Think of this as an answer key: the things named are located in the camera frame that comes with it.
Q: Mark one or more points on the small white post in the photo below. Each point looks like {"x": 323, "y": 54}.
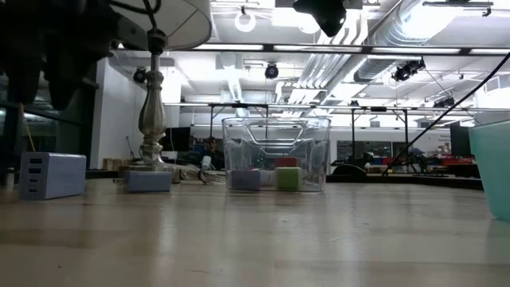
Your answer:
{"x": 10, "y": 177}

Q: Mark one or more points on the pale grey wall charger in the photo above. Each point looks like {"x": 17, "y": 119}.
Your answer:
{"x": 245, "y": 180}

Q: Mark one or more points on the teal cup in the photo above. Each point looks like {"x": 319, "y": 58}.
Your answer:
{"x": 494, "y": 167}

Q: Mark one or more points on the black computer monitor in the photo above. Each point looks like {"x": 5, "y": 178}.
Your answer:
{"x": 175, "y": 139}
{"x": 460, "y": 141}

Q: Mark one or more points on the red wall charger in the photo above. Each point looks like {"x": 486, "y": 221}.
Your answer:
{"x": 285, "y": 162}

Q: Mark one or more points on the clear plastic bin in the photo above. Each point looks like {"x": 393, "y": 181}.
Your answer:
{"x": 239, "y": 139}

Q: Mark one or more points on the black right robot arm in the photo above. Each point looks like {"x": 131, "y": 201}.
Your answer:
{"x": 322, "y": 16}

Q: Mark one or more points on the overhead light bar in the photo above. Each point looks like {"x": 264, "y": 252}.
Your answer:
{"x": 398, "y": 50}

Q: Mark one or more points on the tan wooden blocks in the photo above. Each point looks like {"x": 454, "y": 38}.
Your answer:
{"x": 111, "y": 164}

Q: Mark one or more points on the green white USB wall charger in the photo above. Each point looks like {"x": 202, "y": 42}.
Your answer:
{"x": 289, "y": 179}

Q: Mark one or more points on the black domed object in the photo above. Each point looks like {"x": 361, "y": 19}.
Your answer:
{"x": 348, "y": 171}

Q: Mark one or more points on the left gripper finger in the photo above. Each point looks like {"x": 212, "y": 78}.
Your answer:
{"x": 65, "y": 79}
{"x": 24, "y": 81}

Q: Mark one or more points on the white shade silver table lamp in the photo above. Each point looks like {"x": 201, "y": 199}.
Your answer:
{"x": 153, "y": 115}

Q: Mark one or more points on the pale blue flat charger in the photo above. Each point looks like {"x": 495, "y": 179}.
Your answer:
{"x": 149, "y": 182}

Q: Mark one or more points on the pale multi-port USB charger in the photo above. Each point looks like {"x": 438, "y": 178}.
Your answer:
{"x": 60, "y": 175}

